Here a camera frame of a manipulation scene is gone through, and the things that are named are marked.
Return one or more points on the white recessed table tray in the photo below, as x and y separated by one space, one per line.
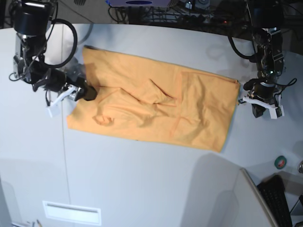
72 213

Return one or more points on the white partition panel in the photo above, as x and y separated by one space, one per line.
253 209

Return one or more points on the black keyboard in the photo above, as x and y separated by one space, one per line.
273 193

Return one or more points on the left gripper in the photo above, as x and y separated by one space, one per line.
261 91

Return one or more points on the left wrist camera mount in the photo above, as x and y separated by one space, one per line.
274 106

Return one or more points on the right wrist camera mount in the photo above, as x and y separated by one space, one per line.
61 99

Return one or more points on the orange t-shirt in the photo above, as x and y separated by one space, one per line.
148 100

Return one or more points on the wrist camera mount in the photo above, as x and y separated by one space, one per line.
274 106
61 99

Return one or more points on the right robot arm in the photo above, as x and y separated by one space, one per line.
31 20

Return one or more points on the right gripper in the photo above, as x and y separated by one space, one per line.
55 80

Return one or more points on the metal knob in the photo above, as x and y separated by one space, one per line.
300 167

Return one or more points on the green tape roll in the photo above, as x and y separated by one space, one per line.
280 162

